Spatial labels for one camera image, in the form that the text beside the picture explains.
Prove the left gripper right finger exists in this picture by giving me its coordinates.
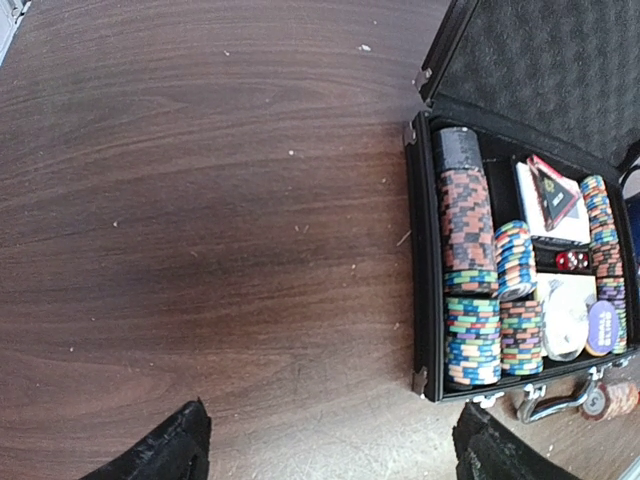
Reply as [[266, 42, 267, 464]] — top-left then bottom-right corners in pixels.
[[452, 403, 577, 480]]

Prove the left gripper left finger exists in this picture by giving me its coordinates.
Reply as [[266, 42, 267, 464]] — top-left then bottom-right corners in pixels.
[[83, 398, 211, 480]]

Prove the brown poker chip roll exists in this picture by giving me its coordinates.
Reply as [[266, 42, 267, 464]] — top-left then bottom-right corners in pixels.
[[581, 381, 639, 421]]

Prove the clear round dealer button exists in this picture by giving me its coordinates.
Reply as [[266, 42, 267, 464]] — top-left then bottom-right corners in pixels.
[[542, 287, 589, 362]]

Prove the red die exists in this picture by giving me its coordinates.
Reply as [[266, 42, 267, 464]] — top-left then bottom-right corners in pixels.
[[555, 250, 590, 272]]

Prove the playing card deck box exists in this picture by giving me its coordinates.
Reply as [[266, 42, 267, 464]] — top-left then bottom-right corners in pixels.
[[535, 273, 596, 362], [515, 155, 590, 246]]

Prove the black poker case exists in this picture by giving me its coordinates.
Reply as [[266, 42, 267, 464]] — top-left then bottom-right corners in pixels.
[[405, 1, 639, 423]]

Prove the poker chip row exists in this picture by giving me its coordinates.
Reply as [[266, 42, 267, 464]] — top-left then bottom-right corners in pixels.
[[580, 175, 627, 354], [495, 220, 543, 376], [433, 127, 501, 387]]

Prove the left poker chip row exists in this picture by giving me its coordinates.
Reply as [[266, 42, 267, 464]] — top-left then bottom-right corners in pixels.
[[433, 127, 501, 387]]

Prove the purple small blind button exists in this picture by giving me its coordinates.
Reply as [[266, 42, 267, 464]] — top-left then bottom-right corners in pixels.
[[585, 300, 619, 357]]

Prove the right poker chip row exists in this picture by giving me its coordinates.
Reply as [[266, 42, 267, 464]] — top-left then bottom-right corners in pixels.
[[580, 175, 627, 354]]

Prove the dark blue mug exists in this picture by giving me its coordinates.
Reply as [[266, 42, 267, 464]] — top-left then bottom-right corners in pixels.
[[620, 164, 639, 258]]

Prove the left aluminium frame post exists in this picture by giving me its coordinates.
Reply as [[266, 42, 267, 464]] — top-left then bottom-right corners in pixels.
[[0, 0, 31, 65]]

